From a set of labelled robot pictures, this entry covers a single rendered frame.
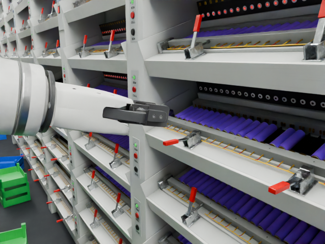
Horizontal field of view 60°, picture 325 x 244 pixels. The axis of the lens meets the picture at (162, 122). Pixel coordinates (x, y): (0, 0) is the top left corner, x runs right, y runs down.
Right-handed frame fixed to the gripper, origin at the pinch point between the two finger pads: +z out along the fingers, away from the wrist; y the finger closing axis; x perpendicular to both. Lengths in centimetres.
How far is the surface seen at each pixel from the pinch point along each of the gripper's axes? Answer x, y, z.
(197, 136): -5.3, -11.5, 21.5
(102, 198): -46, -71, 30
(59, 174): -64, -153, 35
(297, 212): -11.4, 14.9, 20.8
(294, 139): -0.9, 7.7, 28.0
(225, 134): -3.2, -4.8, 23.3
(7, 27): 41, -310, 11
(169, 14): 24.3, -30.3, 20.6
